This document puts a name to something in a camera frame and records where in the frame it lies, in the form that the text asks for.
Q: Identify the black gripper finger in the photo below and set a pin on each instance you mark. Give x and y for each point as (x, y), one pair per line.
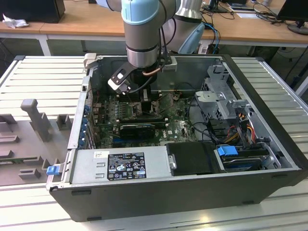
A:
(146, 107)

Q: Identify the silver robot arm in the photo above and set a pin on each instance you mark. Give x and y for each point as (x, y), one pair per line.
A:
(142, 36)

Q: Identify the black RAM slot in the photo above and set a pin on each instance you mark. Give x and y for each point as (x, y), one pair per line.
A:
(156, 92)
(156, 97)

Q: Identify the CPU socket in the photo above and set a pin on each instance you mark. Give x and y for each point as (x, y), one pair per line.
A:
(134, 104)

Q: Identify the blue slot clip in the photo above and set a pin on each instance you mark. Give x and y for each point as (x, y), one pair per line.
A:
(84, 126)
(87, 109)
(82, 140)

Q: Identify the black graphics card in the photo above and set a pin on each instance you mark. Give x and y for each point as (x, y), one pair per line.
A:
(137, 132)

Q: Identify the round coin battery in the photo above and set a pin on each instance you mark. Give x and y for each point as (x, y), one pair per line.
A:
(175, 96)

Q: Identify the green motherboard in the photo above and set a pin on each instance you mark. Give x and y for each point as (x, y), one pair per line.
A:
(178, 120)

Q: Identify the grey case latch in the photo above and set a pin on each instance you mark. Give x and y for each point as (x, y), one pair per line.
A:
(89, 60)

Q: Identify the grey metal drive cage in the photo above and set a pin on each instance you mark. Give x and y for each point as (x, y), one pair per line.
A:
(211, 96)

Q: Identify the black plastic shroud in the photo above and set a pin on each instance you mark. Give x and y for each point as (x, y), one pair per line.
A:
(192, 158)

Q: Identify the wooden desk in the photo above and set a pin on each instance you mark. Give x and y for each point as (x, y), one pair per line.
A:
(84, 19)

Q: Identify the silver power supply unit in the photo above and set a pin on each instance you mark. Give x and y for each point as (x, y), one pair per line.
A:
(84, 168)

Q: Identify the blue disk carrier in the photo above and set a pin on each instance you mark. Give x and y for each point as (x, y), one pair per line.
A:
(226, 152)

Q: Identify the black PC case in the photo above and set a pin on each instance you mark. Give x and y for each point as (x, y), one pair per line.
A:
(168, 199)

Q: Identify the black monitor stand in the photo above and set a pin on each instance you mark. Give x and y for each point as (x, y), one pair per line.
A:
(216, 9)

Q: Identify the hard disk drive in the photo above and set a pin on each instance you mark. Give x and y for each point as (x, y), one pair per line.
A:
(243, 164)

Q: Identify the blue plastic latch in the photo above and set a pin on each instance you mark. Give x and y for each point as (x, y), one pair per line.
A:
(53, 170)

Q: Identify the grey parts rack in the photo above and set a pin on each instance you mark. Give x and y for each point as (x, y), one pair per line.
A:
(36, 149)

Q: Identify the white paper sheet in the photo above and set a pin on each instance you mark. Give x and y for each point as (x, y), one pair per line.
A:
(247, 15)

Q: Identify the black computer tower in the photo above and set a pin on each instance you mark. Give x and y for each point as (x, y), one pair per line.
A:
(31, 9)

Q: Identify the crumpled white paper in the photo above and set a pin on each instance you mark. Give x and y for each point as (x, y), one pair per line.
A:
(14, 22)

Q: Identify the green RAM stick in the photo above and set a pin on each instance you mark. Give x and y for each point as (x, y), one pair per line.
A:
(9, 161)

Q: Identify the black monitor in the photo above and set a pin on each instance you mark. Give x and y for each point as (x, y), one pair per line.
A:
(293, 9)

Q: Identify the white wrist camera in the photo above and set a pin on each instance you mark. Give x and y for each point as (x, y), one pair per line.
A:
(118, 79)

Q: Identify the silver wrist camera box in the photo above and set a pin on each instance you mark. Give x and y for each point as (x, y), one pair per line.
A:
(169, 66)

